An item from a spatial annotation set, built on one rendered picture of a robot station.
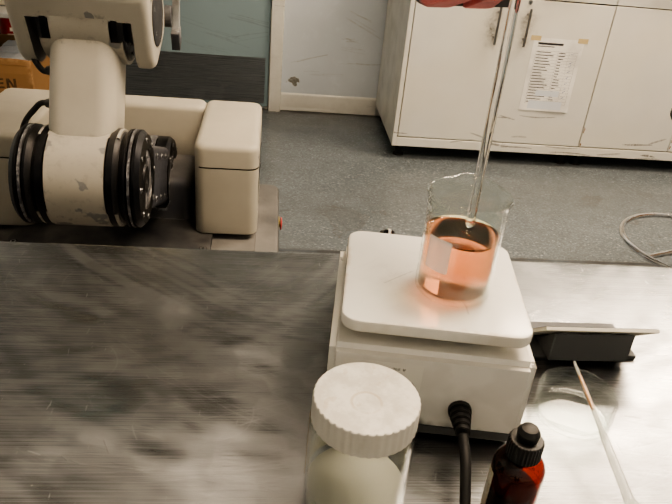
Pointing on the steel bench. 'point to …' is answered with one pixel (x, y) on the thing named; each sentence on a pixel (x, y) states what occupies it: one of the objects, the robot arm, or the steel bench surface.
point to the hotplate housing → (444, 375)
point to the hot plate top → (429, 329)
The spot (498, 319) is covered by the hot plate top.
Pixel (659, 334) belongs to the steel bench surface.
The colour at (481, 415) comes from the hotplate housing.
